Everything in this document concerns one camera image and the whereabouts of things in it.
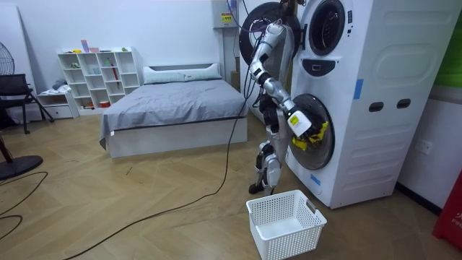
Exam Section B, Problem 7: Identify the long black floor cable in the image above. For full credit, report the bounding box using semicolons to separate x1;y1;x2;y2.
60;64;258;260

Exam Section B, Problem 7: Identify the white plastic laundry basket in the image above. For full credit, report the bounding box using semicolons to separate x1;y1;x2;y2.
245;189;328;260

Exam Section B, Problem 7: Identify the cable bundle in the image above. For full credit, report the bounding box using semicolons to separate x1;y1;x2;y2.
225;0;264;34

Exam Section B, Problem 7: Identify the white cube shelf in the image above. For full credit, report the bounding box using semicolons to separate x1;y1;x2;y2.
56;46;144;117

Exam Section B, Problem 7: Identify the white washing machine tower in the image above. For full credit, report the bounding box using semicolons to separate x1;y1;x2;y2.
238;0;462;210

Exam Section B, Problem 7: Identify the green wall board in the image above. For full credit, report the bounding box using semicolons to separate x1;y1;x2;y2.
434;9;462;90

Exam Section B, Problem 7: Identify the black chair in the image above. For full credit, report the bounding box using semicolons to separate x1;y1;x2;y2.
0;73;56;136

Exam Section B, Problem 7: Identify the grey bed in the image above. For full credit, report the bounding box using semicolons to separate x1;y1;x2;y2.
98;63;250;159

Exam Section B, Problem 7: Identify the low white drawer cabinet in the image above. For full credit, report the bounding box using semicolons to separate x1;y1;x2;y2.
36;92;80;121

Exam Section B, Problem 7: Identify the round black washer door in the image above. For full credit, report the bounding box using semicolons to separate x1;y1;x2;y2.
238;1;302;66

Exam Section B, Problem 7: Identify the yellow and black cloth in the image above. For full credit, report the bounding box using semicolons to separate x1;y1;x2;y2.
291;121;331;152

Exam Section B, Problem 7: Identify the red stick-shaped item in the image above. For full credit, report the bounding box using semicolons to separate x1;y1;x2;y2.
110;63;121;90

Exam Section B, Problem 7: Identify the black standing fan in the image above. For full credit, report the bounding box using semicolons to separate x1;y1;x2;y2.
0;40;45;182

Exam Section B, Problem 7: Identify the brown cardboard box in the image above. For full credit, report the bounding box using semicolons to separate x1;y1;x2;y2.
230;69;242;92

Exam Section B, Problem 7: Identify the pale green pillow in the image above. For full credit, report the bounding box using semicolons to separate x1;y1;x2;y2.
183;71;223;82
143;71;187;85

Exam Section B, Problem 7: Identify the white wall socket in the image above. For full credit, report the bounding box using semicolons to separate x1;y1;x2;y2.
414;138;434;156

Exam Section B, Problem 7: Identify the red floor box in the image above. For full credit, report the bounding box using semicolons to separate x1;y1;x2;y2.
431;168;462;251

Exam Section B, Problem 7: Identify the grey wall box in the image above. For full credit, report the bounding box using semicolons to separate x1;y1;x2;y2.
212;0;240;30

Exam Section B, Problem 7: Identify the pile of clothes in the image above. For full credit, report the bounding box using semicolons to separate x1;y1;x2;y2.
40;79;72;96

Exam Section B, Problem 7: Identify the thin black floor cable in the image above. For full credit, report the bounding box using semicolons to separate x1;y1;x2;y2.
0;170;50;241

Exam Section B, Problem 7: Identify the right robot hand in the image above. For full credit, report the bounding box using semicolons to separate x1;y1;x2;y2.
287;109;326;139

